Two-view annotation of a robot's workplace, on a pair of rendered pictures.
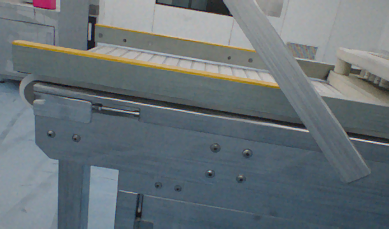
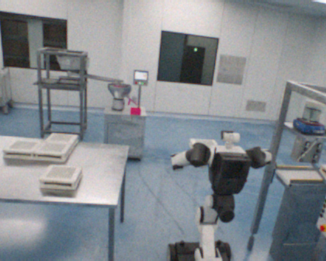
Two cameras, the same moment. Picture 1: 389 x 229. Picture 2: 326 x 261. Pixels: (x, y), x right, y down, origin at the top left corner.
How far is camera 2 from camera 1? 252 cm
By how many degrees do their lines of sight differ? 14
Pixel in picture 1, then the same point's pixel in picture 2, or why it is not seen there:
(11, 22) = (116, 124)
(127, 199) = (296, 199)
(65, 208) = (260, 207)
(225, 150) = (313, 189)
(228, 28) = (209, 94)
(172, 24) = (169, 94)
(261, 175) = (317, 191)
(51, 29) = (141, 126)
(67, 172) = (262, 198)
